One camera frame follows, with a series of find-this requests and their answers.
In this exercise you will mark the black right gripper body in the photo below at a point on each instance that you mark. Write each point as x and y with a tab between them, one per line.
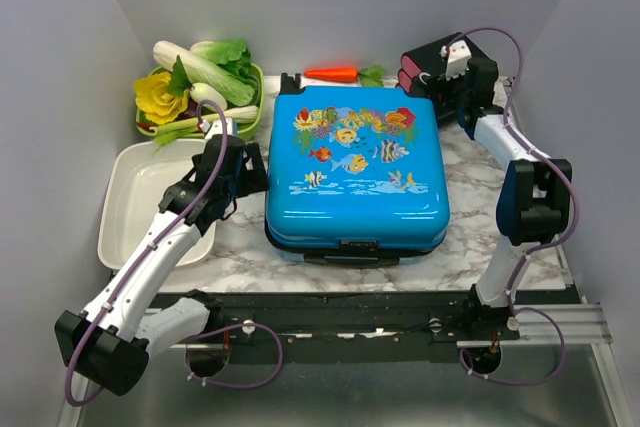
455	96

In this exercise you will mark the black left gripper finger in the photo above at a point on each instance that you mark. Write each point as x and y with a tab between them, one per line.
253	156
253	179

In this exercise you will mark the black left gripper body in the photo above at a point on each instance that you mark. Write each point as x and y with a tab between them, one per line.
232	191

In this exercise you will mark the blue fish print suitcase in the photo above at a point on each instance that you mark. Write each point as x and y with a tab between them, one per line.
354	173

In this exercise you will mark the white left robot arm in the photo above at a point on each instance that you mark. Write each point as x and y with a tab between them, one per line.
110	342

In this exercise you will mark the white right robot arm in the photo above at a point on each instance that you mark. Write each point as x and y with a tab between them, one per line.
533	207

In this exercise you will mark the black bag with pink trim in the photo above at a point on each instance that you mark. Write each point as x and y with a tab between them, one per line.
423	74

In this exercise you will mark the purple onion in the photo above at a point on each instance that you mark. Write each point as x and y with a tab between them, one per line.
190	112

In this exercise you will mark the white radish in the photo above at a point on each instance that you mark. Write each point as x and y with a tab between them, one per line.
201	91

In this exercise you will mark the white rectangular tray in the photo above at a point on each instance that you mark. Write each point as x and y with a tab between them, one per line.
139	177

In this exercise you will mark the green vegetable basket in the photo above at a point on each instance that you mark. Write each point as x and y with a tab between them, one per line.
246	119

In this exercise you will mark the green leafy lettuce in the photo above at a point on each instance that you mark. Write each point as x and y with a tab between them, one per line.
233	55

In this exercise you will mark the white napa cabbage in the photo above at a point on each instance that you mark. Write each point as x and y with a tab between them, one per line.
193	68

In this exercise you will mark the orange toy carrot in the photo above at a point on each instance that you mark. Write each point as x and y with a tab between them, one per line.
368	77

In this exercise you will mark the yellow flower cabbage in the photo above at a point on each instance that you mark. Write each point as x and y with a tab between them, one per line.
152	97

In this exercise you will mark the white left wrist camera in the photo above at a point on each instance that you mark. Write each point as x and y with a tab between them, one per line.
218	127

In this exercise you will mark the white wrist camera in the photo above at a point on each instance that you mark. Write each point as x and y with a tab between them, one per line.
218	127
456	57

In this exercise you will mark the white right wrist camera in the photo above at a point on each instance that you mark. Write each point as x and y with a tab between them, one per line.
456	57

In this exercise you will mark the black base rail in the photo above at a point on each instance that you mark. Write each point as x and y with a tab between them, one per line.
349	327

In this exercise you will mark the aluminium frame rail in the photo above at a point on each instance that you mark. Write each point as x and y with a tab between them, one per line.
562	326

